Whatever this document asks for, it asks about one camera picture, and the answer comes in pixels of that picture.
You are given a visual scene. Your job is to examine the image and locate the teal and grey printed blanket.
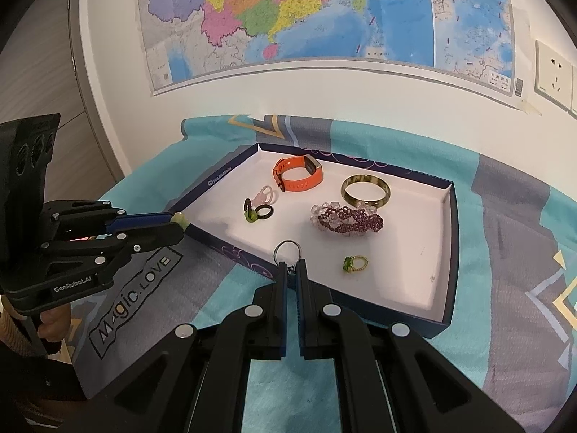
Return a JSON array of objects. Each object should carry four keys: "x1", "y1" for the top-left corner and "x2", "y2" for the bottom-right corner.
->
[{"x1": 67, "y1": 115, "x2": 577, "y2": 433}]

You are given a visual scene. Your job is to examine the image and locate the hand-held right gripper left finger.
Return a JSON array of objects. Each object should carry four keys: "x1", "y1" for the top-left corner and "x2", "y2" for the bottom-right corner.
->
[{"x1": 54, "y1": 261, "x2": 290, "y2": 433}]

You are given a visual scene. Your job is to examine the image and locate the gold ring with green gem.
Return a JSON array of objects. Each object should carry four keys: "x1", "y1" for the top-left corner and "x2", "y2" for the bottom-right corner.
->
[{"x1": 342, "y1": 255, "x2": 369, "y2": 275}]

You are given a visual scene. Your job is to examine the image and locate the person's dark clothing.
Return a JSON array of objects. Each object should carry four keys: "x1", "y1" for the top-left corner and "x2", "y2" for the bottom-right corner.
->
[{"x1": 0, "y1": 343, "x2": 91, "y2": 433}]

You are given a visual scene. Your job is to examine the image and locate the grey door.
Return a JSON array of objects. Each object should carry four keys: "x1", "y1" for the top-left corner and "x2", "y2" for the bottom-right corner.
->
[{"x1": 0, "y1": 0, "x2": 122, "y2": 190}]

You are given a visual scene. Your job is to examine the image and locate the silver ring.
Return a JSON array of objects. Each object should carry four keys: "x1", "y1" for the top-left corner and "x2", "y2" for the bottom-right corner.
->
[{"x1": 273, "y1": 240, "x2": 300, "y2": 276}]

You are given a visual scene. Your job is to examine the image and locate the orange watch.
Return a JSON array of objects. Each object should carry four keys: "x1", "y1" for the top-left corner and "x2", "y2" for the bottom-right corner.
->
[{"x1": 273, "y1": 156, "x2": 323, "y2": 193}]

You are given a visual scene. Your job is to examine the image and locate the tortoiseshell bangle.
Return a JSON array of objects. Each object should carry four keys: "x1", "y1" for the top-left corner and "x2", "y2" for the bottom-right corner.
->
[{"x1": 340, "y1": 174, "x2": 391, "y2": 208}]

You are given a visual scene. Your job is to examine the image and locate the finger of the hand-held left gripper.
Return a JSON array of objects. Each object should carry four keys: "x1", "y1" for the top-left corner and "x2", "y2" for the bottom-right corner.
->
[
  {"x1": 113, "y1": 223, "x2": 186, "y2": 254},
  {"x1": 108, "y1": 212, "x2": 176, "y2": 233}
]

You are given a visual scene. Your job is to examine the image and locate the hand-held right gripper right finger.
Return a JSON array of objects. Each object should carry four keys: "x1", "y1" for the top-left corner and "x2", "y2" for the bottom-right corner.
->
[{"x1": 296, "y1": 259, "x2": 526, "y2": 433}]

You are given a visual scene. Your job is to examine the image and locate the person's left forearm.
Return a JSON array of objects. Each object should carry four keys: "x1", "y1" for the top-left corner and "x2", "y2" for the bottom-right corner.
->
[{"x1": 0, "y1": 309, "x2": 34, "y2": 359}]

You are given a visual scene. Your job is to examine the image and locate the person's left hand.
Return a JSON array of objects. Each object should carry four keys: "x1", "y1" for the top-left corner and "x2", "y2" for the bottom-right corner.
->
[{"x1": 38, "y1": 302, "x2": 74, "y2": 342}]

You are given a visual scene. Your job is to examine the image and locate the clear bead bracelet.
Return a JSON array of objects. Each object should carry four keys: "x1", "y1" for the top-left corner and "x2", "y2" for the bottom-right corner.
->
[{"x1": 310, "y1": 199, "x2": 377, "y2": 231}]

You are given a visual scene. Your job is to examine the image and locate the dark blue shallow box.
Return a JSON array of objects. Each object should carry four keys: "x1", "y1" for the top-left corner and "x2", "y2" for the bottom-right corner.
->
[{"x1": 169, "y1": 143, "x2": 461, "y2": 340}]

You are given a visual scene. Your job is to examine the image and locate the purple bead bracelet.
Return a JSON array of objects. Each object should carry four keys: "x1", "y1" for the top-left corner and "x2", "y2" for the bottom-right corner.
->
[{"x1": 318, "y1": 205, "x2": 385, "y2": 236}]

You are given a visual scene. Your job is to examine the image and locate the colourful wall map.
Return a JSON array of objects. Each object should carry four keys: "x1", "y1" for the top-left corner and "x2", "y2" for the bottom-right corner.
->
[{"x1": 135, "y1": 0, "x2": 526, "y2": 97}]

